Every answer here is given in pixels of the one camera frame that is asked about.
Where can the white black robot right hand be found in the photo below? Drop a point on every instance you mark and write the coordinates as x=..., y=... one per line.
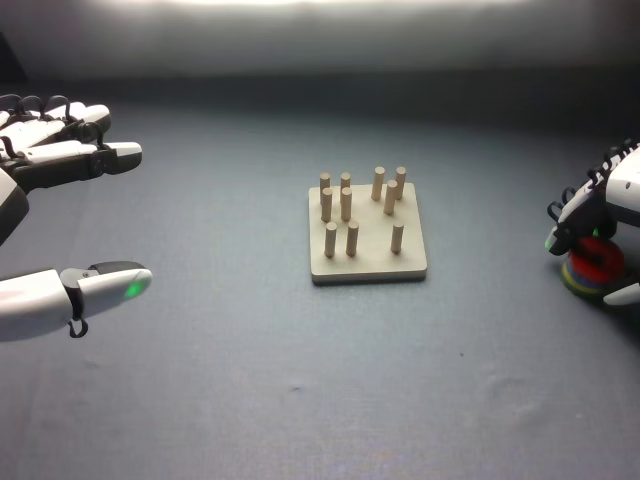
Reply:
x=622, y=190

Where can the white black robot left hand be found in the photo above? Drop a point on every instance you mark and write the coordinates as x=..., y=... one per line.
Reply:
x=50, y=150

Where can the stack of coloured rings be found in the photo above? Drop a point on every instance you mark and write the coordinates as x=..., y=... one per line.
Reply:
x=590, y=272

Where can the wooden peg board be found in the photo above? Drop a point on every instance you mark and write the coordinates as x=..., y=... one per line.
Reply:
x=367, y=250

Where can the grey table cloth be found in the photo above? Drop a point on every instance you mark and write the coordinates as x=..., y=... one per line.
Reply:
x=280, y=380

